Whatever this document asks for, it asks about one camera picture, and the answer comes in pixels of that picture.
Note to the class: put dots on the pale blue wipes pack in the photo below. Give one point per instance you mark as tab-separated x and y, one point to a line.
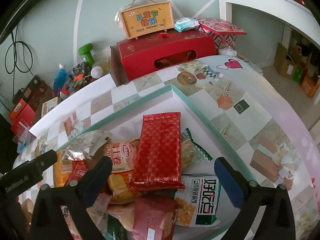
186	24

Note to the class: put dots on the large red gift box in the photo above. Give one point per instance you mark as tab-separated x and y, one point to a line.
140	55

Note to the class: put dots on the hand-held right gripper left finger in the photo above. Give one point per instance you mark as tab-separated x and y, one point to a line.
97	180

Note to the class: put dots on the green carton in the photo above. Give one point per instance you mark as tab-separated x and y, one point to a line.
297	73

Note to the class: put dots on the blue plastic bottle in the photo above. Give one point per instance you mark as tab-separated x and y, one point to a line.
60	80

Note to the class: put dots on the pile of small toys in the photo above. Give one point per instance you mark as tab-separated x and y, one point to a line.
80	76

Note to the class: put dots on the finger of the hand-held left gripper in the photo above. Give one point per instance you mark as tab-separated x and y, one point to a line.
46	160

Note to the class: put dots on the yellow snack bag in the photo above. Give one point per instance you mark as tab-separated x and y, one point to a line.
61	175

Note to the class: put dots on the orange storage carton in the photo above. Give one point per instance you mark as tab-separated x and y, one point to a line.
310	86

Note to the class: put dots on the small red white-striped box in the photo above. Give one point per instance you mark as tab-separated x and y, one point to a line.
80	170

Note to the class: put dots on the brown cardboard box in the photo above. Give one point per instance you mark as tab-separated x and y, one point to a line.
283	60

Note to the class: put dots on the silver snack packet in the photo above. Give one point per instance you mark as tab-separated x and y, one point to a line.
82	145

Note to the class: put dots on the green dumbbell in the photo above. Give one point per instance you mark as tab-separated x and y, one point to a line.
86	52

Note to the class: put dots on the bread bun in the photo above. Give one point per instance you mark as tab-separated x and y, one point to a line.
123	215

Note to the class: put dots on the pink red patterned box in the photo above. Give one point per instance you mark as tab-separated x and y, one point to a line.
220	28

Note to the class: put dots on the clear cracker packet green edge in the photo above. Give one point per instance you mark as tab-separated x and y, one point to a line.
191	152

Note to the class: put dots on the red patterned snack packet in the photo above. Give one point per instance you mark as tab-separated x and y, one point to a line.
160	152

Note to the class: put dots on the white shelf unit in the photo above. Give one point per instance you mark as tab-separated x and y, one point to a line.
262	0

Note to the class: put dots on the teal-edged white shallow box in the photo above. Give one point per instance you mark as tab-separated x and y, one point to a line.
155	105

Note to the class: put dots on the clear plastic box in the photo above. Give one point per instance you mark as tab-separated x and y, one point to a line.
22	132

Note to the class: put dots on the orange white snack packet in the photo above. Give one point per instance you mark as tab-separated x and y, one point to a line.
120	160

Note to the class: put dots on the small white bottle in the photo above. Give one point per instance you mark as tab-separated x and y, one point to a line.
96	72

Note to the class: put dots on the picture card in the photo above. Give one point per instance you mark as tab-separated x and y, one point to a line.
48	106

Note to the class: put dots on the red crinkled snack packet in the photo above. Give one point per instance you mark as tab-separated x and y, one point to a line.
152	220

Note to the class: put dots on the white green snack packet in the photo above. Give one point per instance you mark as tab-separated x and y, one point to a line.
202	200

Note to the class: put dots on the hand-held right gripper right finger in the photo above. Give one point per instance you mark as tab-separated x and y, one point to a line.
230	182

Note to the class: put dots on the blue white tissue pack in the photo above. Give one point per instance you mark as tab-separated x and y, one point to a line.
23	147

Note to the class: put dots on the white round container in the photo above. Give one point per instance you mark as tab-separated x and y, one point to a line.
227	51

